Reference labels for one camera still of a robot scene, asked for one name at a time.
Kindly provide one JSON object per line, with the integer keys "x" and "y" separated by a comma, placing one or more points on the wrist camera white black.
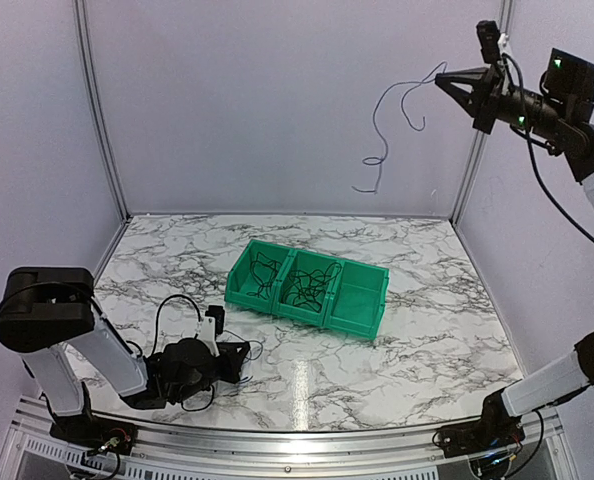
{"x": 210, "y": 326}
{"x": 492, "y": 41}

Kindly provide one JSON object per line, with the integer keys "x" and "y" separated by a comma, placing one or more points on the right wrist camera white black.
{"x": 492, "y": 41}

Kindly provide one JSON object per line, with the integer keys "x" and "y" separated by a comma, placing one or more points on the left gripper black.
{"x": 233, "y": 359}

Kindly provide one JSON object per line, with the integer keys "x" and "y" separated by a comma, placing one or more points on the left aluminium corner post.
{"x": 84, "y": 41}

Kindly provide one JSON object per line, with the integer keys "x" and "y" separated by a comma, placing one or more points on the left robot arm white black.
{"x": 44, "y": 310}

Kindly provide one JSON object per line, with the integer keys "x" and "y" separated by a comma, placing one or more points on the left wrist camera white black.
{"x": 210, "y": 326}

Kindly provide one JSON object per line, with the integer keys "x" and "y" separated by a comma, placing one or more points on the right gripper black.
{"x": 484, "y": 105}

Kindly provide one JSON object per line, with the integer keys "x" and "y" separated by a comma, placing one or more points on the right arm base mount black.
{"x": 476, "y": 436}

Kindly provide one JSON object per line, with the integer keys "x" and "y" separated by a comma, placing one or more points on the aluminium front frame rail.
{"x": 167, "y": 451}

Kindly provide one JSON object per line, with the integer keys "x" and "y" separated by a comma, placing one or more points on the green three-compartment plastic bin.
{"x": 311, "y": 288}

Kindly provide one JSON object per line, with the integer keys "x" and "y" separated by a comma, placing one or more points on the right aluminium corner post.
{"x": 478, "y": 144}

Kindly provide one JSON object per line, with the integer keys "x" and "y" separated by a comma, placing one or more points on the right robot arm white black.
{"x": 560, "y": 113}

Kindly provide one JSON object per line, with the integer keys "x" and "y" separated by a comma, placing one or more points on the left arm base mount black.
{"x": 97, "y": 435}

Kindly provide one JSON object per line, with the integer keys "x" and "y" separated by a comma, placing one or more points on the aluminium corner post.
{"x": 84, "y": 41}
{"x": 478, "y": 144}

